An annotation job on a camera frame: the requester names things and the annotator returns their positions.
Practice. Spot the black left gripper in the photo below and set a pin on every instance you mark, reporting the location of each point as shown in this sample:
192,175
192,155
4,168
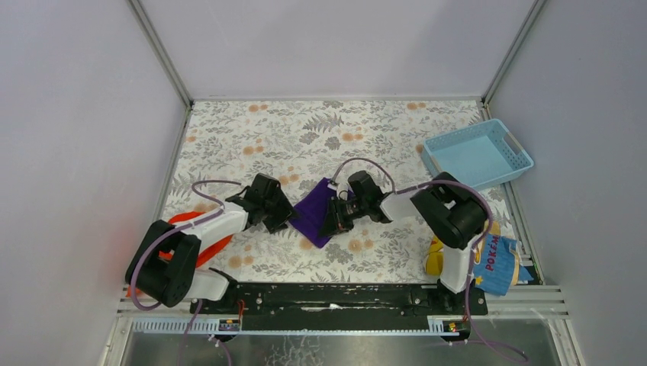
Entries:
275,208

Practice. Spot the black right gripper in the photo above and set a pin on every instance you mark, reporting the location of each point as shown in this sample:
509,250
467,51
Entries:
339,216

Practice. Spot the purple towel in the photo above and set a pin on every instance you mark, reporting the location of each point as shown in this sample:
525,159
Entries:
314,217

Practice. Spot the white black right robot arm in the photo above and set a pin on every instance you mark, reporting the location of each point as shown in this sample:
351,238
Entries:
454,212

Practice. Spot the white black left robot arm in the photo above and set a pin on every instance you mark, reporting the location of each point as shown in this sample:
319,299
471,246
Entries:
206,284

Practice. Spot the floral patterned table mat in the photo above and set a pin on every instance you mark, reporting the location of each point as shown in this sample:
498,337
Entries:
227,143

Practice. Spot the orange towel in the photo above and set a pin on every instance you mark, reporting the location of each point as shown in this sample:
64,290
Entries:
171,250

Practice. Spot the light blue plastic basket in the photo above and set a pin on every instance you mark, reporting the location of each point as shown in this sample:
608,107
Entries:
482,156

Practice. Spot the yellow blue Pokemon towel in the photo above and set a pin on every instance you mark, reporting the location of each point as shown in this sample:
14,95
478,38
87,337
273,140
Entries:
498,264

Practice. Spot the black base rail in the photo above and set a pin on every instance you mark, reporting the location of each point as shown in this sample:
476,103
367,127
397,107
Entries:
244,299

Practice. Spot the white slotted cable duct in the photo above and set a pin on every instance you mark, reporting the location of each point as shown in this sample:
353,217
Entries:
324,324

